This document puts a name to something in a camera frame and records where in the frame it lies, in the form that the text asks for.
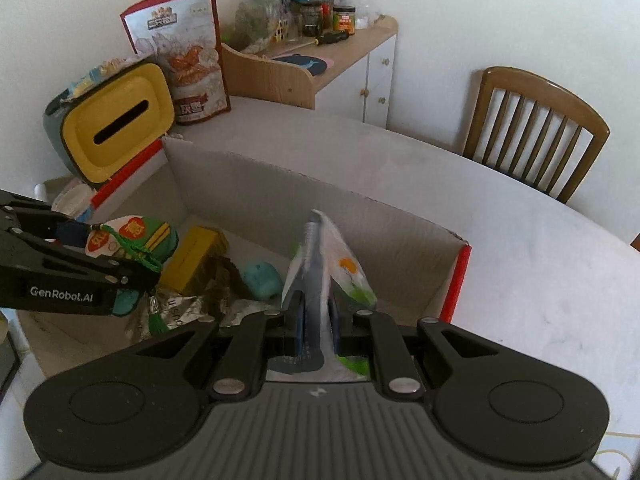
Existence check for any yellow small carton box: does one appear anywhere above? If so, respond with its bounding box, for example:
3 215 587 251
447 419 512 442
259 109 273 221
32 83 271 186
158 226 229 296

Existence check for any white blue tissue pack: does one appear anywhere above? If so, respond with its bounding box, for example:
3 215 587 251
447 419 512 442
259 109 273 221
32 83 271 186
267 209 378 382

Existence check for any teal silicone cup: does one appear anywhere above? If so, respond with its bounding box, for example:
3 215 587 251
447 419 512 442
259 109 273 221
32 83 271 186
241 261 283 301

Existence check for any yellow tissue box holder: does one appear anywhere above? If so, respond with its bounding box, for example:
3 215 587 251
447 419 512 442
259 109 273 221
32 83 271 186
42 60 175 188

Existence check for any brown knotted rope toy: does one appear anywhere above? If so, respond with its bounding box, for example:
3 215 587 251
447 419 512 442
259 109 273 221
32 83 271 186
210 257 250 313

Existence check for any red cardboard box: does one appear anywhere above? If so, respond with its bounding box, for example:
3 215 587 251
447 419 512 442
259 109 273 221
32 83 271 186
14 135 473 380

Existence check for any brown wooden chair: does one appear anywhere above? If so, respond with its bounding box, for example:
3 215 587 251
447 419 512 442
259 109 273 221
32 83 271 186
462 66 611 204

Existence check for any green white embroidered pouch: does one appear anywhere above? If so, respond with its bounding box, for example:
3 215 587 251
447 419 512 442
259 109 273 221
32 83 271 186
85 214 179 316

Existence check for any red white snack bag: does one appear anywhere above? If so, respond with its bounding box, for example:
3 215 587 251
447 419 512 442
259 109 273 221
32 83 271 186
120 0 231 126

